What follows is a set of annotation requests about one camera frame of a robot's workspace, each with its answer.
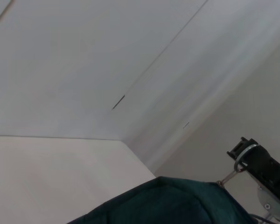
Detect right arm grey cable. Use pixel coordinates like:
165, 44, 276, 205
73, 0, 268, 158
248, 212, 275, 224

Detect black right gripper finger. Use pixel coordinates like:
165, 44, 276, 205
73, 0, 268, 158
243, 144, 280, 189
226, 137, 259, 161

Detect dark teal lunch bag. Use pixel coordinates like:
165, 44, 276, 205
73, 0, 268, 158
66, 144, 257, 224

